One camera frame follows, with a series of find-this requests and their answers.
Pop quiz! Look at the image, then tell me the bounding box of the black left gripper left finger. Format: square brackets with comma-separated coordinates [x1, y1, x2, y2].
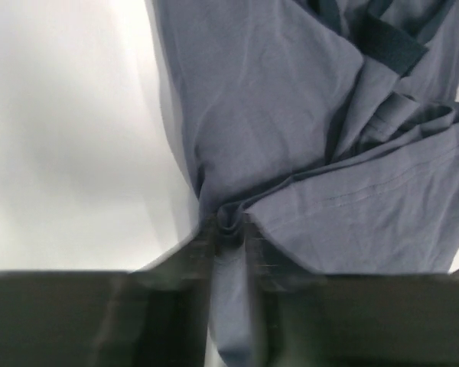
[0, 219, 216, 367]

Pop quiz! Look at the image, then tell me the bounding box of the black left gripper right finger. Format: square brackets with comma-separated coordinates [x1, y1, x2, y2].
[243, 217, 459, 366]

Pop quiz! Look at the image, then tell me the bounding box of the light blue table mat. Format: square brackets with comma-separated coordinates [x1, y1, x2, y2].
[0, 1, 197, 271]

